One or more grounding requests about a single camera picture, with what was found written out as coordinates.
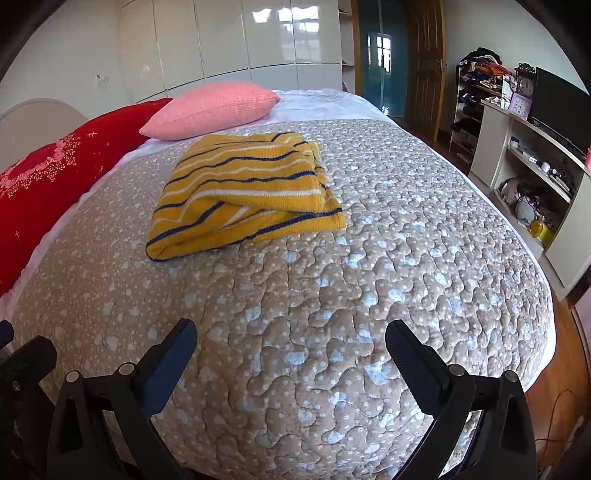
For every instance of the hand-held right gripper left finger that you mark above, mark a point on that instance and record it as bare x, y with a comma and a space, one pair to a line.
161, 369

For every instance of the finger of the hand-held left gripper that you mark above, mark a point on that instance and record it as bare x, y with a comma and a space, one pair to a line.
27, 364
4, 333

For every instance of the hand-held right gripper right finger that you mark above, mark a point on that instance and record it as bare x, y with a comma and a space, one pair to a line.
411, 364

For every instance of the yellow striped knit sweater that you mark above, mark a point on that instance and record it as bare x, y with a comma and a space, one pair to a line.
240, 184

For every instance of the pile of clothes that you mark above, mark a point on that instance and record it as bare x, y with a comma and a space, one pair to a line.
485, 69

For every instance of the beige quilted bed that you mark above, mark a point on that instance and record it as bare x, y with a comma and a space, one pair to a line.
346, 277

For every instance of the red embroidered pillow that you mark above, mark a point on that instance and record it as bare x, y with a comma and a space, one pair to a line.
55, 175

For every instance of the yellow bottle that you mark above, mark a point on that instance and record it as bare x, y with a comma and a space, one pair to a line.
541, 230

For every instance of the pink bag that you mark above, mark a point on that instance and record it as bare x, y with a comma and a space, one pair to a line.
510, 191

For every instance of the beige headboard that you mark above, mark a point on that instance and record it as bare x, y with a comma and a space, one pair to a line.
37, 115

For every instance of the cream television cabinet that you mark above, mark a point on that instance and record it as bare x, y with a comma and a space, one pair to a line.
489, 138

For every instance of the white shoe rack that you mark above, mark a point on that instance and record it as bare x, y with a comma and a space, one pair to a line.
466, 124

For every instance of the pink pillow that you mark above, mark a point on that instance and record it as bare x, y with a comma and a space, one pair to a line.
212, 108

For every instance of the white bed sheet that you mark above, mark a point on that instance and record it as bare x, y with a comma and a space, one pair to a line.
323, 104

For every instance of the purple square clock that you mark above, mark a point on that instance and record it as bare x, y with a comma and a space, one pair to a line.
521, 105

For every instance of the brown wooden door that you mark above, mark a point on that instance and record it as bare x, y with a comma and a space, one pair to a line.
425, 69

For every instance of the teal glass door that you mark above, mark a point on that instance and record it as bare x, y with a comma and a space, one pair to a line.
374, 69

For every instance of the black television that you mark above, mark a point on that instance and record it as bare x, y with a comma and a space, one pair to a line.
558, 106

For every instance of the ornate dark table clock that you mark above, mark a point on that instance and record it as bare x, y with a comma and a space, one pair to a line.
525, 83

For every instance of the wooden open shelf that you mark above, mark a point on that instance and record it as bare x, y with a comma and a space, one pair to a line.
348, 46

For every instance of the white glossy wardrobe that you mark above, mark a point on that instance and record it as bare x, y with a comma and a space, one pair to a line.
221, 37

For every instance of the white wall socket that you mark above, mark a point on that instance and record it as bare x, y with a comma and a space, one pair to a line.
101, 79

